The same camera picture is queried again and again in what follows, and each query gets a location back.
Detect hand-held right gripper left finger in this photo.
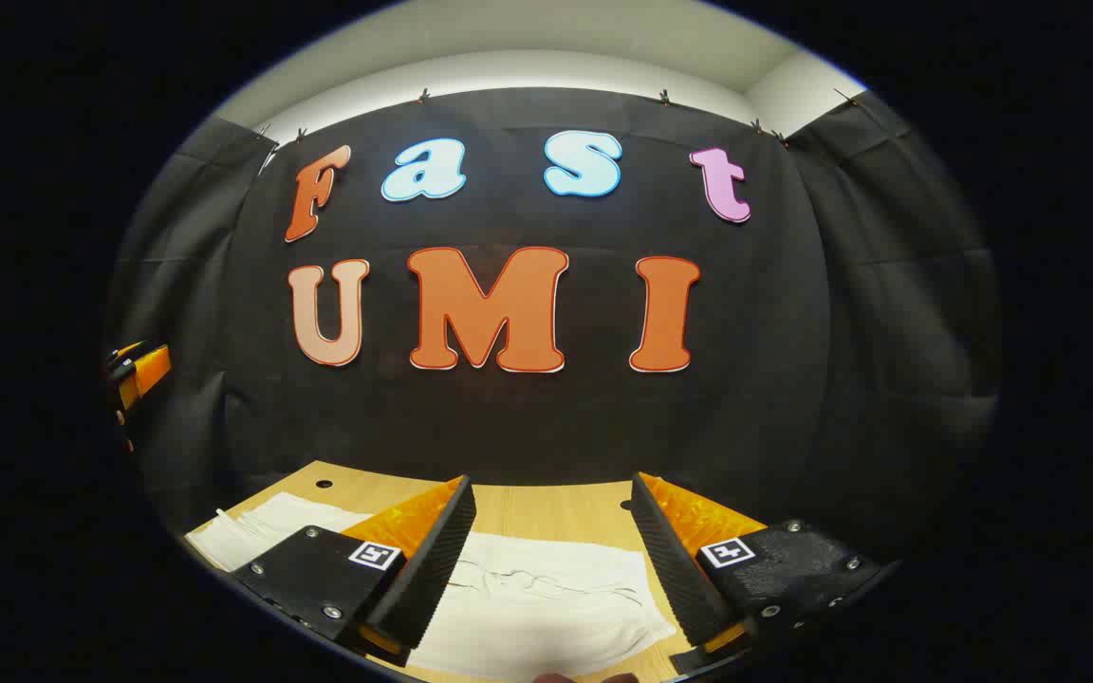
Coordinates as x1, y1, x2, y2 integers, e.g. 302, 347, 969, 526
229, 474, 477, 668

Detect black backdrop cloth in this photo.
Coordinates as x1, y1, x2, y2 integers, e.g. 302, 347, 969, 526
105, 87, 1001, 570

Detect white jeans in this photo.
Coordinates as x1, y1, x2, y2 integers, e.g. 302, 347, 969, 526
186, 491, 678, 680

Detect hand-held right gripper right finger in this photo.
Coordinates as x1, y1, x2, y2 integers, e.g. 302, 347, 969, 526
629, 471, 901, 657

